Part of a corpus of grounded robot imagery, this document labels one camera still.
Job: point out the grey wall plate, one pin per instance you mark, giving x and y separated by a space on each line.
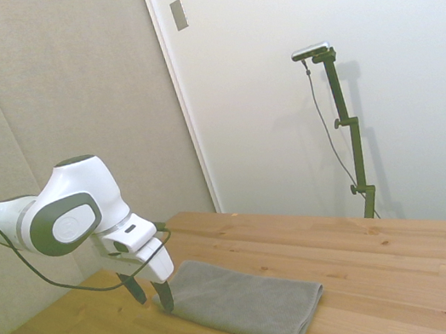
179 14

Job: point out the grey towel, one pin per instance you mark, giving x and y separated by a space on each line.
242 302

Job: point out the silver exterior camera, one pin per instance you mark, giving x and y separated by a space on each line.
310 50

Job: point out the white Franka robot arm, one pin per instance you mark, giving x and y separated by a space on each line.
67 190

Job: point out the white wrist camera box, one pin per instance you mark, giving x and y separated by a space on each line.
131 235

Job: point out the white door frame trim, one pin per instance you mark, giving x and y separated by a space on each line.
180 96

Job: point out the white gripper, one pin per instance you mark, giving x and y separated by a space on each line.
158 265

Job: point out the dark green camera stand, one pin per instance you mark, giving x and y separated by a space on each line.
357 152

